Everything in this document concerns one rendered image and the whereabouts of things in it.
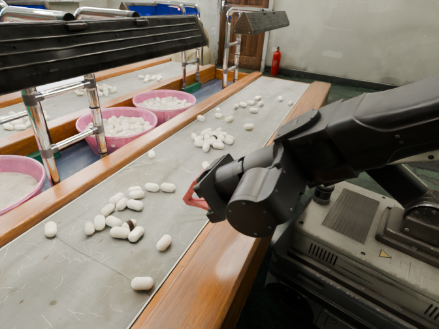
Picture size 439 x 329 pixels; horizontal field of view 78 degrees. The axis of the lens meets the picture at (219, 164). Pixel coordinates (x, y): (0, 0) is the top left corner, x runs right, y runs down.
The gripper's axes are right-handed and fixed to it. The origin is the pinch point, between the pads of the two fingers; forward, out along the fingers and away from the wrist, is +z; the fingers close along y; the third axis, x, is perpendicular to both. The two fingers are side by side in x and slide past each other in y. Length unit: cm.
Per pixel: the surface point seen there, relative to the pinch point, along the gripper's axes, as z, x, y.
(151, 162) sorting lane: 26.9, -7.2, -20.8
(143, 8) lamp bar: 45, -65, -85
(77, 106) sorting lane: 67, -41, -40
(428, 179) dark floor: -15, 132, -205
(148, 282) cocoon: 6.4, 6.7, 11.3
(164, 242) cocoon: 8.6, 5.1, 3.2
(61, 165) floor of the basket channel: 53, -21, -13
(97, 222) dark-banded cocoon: 19.4, -4.4, 5.5
